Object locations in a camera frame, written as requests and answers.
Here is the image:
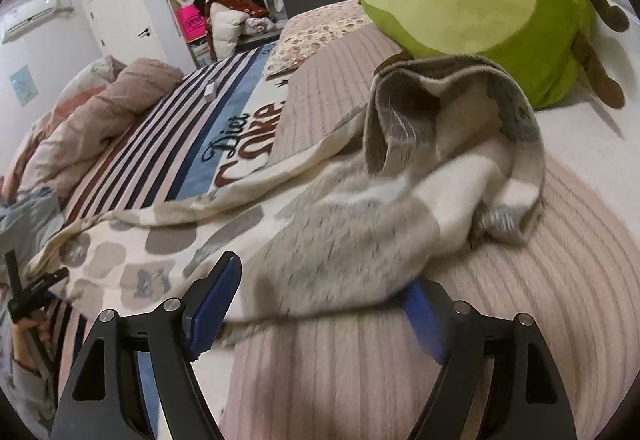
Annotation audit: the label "white air conditioner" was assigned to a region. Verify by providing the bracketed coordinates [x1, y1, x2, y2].
[0, 0, 75, 45]

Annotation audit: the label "cream grey patterned fleece pants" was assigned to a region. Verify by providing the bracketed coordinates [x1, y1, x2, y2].
[25, 54, 546, 347]

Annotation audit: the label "person's left hand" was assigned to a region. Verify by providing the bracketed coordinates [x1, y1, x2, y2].
[12, 310, 54, 372]

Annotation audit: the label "pink ribbed pillow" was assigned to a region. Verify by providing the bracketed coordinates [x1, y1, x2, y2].
[220, 22, 640, 440]

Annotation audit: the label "light blue denim shorts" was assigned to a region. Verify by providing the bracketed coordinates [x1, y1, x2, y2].
[0, 187, 66, 267]

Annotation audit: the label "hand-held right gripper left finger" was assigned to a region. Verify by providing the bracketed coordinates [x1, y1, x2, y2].
[50, 251, 243, 440]

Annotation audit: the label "pink duvet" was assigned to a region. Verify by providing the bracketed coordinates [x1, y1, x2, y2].
[0, 56, 184, 207]

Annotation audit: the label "small blue wall poster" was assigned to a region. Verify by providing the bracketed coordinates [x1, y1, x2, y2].
[9, 64, 39, 108]

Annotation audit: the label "pink bag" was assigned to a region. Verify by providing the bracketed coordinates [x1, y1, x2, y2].
[176, 4, 209, 43]

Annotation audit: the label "white door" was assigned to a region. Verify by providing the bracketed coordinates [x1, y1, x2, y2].
[82, 0, 169, 70]

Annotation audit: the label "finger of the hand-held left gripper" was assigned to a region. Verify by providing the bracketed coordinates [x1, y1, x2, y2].
[27, 268, 70, 293]

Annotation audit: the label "floral pillow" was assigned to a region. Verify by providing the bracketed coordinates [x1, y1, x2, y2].
[263, 0, 374, 79]

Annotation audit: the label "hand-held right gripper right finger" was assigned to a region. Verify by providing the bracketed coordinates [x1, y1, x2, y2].
[399, 279, 572, 440]

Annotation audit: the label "green avocado plush toy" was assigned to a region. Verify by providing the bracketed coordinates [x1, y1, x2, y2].
[357, 0, 630, 110]

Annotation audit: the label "striped printed blanket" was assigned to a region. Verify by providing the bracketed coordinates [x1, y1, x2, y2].
[47, 42, 301, 440]

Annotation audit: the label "white and red jacket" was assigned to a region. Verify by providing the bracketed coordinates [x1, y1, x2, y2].
[204, 0, 281, 63]

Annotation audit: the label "person's left forearm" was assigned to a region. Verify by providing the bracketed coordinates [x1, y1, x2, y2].
[7, 360, 57, 426]

